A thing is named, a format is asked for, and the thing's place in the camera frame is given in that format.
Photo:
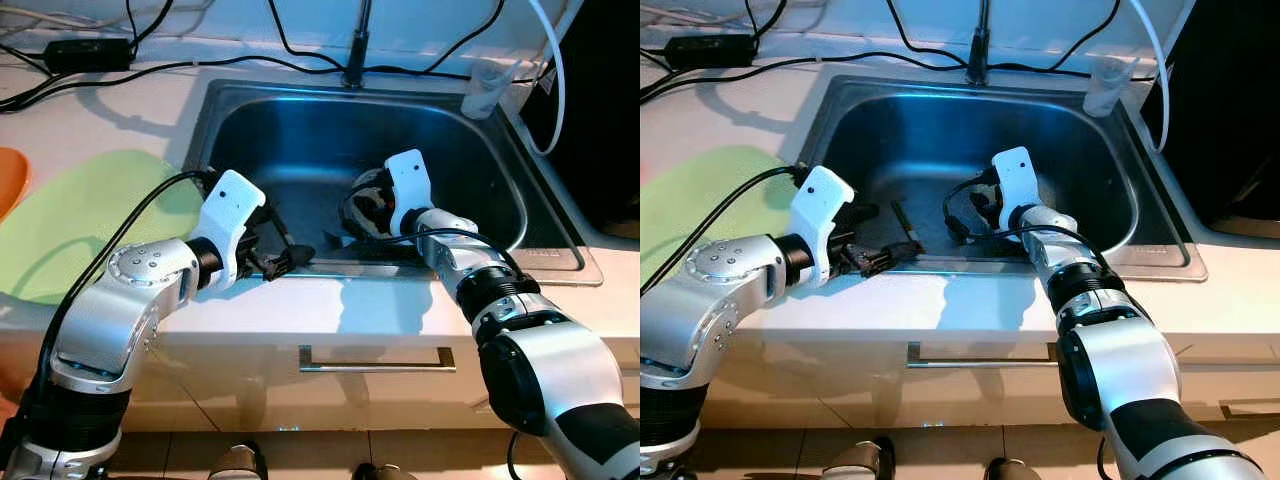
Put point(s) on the dark slim faucet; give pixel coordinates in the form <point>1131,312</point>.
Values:
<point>980,45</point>
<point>357,45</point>

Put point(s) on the stainless steel sink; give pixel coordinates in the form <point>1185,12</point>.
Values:
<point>900,130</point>
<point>320,130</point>

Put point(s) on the clear glass cup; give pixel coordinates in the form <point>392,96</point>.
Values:
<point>487,90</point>
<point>1105,85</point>

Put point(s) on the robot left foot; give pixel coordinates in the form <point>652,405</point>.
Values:
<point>860,460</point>
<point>238,462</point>

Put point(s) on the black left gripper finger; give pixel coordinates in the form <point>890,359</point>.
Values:
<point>895,255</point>
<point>295,260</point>

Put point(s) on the light green plate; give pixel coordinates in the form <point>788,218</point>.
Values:
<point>90,220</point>

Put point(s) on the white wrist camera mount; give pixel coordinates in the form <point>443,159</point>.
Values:
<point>825,215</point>
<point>1015,185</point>
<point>230,215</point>
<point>408,190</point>

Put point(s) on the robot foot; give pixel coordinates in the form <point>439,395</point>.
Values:
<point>238,462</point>
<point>860,460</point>
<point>1010,470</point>
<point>385,472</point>

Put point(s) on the black long power brick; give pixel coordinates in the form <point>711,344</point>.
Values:
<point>88,54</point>
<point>710,50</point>

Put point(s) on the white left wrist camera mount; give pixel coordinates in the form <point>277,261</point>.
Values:
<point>825,215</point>
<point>230,215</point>

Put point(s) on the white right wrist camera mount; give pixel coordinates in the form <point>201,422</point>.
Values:
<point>408,190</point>
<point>1015,185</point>

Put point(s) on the black countertop appliance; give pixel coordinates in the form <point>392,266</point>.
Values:
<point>600,100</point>
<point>1230,100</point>

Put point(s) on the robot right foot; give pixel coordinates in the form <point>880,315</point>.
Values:
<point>1010,470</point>
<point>385,472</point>

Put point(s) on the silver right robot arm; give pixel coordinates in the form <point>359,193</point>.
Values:
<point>550,370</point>
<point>1130,370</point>

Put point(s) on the orange plate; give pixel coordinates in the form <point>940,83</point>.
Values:
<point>10,180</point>

